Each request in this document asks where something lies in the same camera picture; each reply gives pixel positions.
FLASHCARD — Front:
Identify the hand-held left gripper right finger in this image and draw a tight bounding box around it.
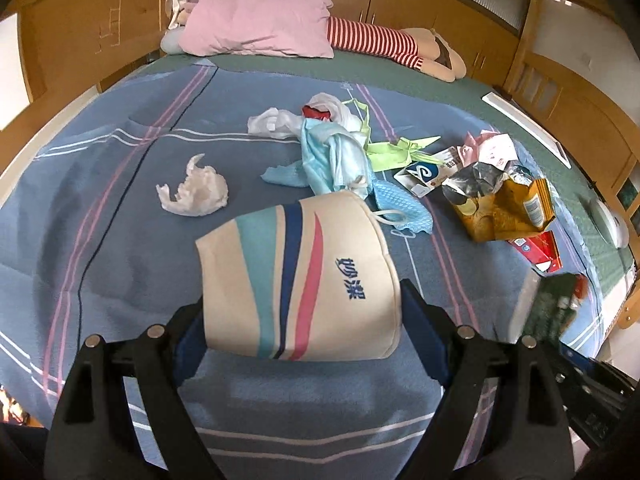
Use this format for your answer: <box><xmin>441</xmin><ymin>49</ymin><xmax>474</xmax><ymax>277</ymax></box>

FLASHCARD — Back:
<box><xmin>400</xmin><ymin>278</ymin><xmax>576</xmax><ymax>480</ymax></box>

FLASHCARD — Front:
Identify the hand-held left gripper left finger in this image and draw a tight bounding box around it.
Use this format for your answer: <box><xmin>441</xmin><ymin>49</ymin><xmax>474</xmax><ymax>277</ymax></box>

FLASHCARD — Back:
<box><xmin>44</xmin><ymin>296</ymin><xmax>226</xmax><ymax>480</ymax></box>

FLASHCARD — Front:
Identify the dark green wrapper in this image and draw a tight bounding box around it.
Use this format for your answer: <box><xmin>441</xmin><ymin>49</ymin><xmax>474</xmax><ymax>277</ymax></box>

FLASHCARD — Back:
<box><xmin>520</xmin><ymin>271</ymin><xmax>588</xmax><ymax>346</ymax></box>

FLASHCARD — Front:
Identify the red packet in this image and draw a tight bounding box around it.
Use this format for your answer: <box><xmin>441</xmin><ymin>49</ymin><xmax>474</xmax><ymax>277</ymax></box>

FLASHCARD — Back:
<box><xmin>507</xmin><ymin>230</ymin><xmax>563</xmax><ymax>273</ymax></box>

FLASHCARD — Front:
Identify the yellow snack bag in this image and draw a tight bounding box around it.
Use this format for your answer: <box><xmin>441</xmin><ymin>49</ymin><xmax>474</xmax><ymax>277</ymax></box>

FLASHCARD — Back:
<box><xmin>445</xmin><ymin>177</ymin><xmax>557</xmax><ymax>243</ymax></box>

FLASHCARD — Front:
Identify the white tissue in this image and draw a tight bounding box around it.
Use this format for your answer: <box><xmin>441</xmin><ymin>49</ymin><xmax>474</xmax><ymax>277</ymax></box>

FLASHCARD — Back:
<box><xmin>156</xmin><ymin>154</ymin><xmax>229</xmax><ymax>217</ymax></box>

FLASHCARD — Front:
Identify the green origami paper crane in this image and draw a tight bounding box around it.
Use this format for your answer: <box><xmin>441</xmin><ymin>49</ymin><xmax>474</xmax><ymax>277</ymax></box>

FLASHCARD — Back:
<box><xmin>345</xmin><ymin>100</ymin><xmax>441</xmax><ymax>171</ymax></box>

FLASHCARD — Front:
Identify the pink white wrapper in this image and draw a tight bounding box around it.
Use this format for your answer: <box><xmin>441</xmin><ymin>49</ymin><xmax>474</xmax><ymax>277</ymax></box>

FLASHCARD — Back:
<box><xmin>460</xmin><ymin>130</ymin><xmax>518</xmax><ymax>168</ymax></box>

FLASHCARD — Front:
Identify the blue face mask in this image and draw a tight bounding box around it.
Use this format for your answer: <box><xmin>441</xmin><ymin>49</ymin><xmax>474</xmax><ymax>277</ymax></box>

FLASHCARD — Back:
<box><xmin>261</xmin><ymin>119</ymin><xmax>375</xmax><ymax>197</ymax></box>

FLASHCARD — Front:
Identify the blue striped blanket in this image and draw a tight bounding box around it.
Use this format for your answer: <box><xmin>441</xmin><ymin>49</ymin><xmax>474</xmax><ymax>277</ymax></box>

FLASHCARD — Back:
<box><xmin>0</xmin><ymin>62</ymin><xmax>601</xmax><ymax>480</ymax></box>

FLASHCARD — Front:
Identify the blue mesh cloth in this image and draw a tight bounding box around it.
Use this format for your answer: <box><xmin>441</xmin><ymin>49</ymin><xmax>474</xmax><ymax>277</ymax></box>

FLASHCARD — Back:
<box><xmin>372</xmin><ymin>180</ymin><xmax>433</xmax><ymax>235</ymax></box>

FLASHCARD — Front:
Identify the white card packet blue logo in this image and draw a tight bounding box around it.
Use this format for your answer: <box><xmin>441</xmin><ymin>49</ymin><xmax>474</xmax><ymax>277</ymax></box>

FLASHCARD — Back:
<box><xmin>394</xmin><ymin>147</ymin><xmax>466</xmax><ymax>198</ymax></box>

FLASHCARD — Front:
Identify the silver foil wrapper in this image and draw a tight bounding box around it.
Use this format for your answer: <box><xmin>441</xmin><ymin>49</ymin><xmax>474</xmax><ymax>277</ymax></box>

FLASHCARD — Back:
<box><xmin>442</xmin><ymin>160</ymin><xmax>533</xmax><ymax>206</ymax></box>

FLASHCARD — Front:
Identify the white round device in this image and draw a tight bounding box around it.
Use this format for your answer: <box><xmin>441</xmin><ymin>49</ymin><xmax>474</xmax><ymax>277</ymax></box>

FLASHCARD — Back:
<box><xmin>587</xmin><ymin>197</ymin><xmax>630</xmax><ymax>249</ymax></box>

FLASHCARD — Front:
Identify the white plastic bag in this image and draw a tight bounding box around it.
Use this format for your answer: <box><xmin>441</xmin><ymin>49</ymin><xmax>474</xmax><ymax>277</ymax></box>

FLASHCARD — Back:
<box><xmin>247</xmin><ymin>92</ymin><xmax>361</xmax><ymax>138</ymax></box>

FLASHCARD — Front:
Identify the red striped plush doll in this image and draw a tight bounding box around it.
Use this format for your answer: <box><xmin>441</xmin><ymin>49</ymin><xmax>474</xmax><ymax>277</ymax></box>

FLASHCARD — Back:
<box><xmin>325</xmin><ymin>16</ymin><xmax>468</xmax><ymax>83</ymax></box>

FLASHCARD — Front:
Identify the pink pillow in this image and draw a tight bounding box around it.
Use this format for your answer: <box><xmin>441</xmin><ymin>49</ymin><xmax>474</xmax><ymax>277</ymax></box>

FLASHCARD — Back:
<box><xmin>177</xmin><ymin>0</ymin><xmax>335</xmax><ymax>59</ymax></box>

